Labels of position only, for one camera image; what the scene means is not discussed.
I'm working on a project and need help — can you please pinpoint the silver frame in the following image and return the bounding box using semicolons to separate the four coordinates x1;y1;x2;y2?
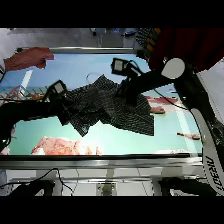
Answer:
0;46;206;197

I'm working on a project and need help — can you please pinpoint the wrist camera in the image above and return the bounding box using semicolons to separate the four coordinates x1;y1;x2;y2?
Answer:
110;57;142;80
45;79;69;100

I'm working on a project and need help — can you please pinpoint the black cable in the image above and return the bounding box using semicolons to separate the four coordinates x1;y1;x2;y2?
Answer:
0;167;75;195
152;87;190;112

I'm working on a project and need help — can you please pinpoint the dark patterned garment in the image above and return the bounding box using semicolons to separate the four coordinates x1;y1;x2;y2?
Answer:
134;27;163;56

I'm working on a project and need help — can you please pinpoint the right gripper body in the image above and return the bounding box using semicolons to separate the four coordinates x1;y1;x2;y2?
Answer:
115;77;141;108

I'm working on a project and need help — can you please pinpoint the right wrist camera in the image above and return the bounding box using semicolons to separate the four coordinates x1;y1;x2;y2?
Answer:
110;57;142;80

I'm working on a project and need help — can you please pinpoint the dark red garment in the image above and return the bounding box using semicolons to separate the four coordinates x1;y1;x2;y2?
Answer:
147;27;224;73

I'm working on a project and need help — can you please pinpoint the black checked shirt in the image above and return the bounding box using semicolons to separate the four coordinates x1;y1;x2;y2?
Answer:
64;74;156;138

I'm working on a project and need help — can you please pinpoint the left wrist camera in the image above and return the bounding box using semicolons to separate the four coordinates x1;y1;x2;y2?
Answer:
45;79;69;100

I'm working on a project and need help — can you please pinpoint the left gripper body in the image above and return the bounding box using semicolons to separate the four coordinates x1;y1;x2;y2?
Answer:
54;99;73;127

